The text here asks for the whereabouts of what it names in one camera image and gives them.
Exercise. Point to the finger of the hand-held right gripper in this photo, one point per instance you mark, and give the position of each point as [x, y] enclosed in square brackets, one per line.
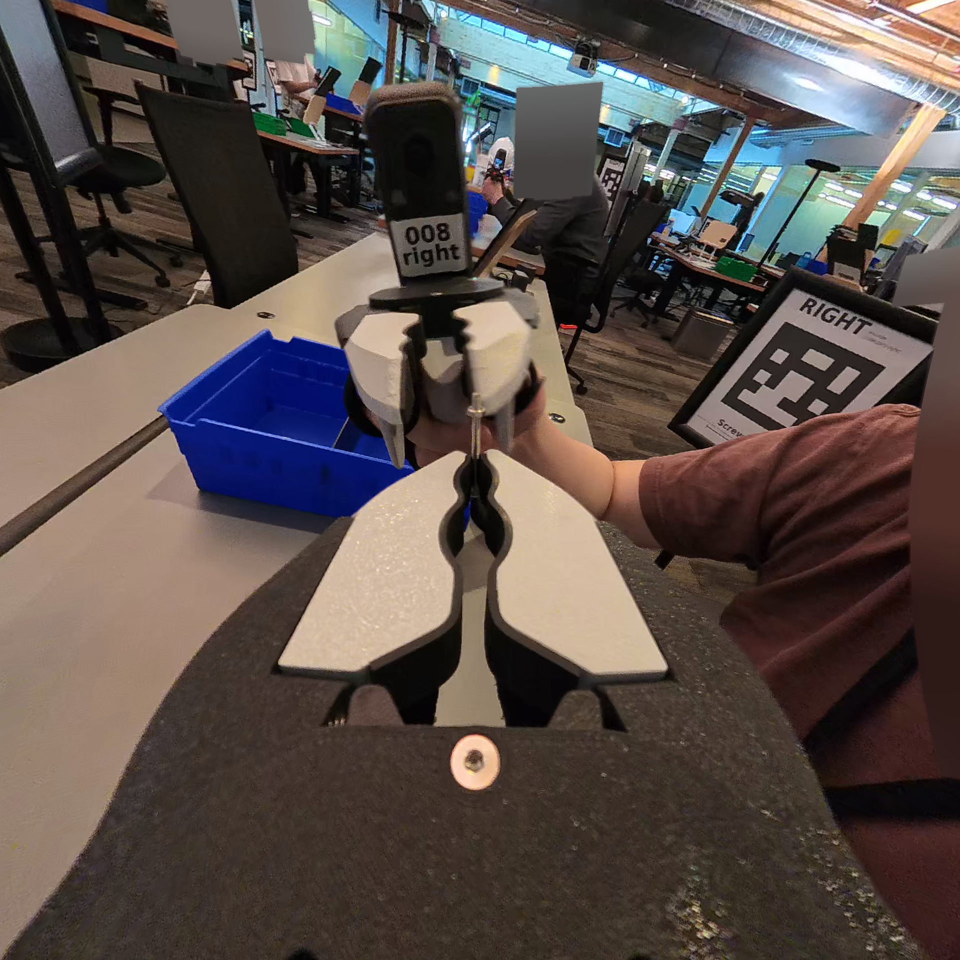
[379, 360]
[499, 352]

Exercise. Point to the wooden office desk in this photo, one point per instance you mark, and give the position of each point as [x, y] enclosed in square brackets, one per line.
[712, 281]

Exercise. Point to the wooden standing desk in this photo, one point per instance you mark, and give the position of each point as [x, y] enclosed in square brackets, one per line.
[307, 142]

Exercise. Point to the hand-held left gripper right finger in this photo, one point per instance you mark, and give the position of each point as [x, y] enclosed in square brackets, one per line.
[577, 592]

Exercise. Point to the person's right forearm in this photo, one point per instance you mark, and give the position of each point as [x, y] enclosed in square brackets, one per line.
[600, 480]

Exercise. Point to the ceiling camera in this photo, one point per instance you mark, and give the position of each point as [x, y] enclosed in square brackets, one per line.
[583, 58]

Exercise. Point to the grey box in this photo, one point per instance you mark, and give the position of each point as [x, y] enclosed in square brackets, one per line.
[701, 334]

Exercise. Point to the person's right hand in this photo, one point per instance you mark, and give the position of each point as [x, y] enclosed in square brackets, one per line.
[442, 439]

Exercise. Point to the black floor lamp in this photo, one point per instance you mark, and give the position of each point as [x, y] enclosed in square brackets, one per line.
[821, 165]

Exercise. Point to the grey board on stand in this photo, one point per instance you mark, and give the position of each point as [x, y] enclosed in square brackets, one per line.
[45, 90]

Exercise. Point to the green plastic bin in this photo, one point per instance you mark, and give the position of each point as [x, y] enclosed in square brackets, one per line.
[735, 265]
[270, 124]

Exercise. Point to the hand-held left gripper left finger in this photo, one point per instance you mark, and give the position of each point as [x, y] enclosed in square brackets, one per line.
[360, 592]

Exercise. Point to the blue plastic bin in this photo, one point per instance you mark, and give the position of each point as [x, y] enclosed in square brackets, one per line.
[247, 465]

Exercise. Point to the black mesh office chair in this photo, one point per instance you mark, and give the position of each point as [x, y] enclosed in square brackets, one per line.
[217, 195]

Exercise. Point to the white power strip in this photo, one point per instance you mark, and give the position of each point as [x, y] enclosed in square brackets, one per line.
[201, 285]

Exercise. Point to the black bin divider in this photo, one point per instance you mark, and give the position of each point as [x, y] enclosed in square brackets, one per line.
[345, 435]

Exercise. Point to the person's maroon shirt torso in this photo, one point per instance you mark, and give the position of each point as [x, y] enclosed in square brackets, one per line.
[900, 862]

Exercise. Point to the thin metal bolt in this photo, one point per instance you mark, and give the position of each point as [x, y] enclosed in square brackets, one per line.
[475, 439]

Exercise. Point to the black tilted tablet stand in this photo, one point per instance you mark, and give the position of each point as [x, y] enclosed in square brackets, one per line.
[322, 94]
[366, 79]

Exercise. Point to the black swivel office chair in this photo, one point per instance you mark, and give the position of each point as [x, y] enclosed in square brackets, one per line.
[124, 172]

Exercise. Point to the black framed tag poster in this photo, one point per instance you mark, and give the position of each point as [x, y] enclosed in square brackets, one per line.
[810, 375]

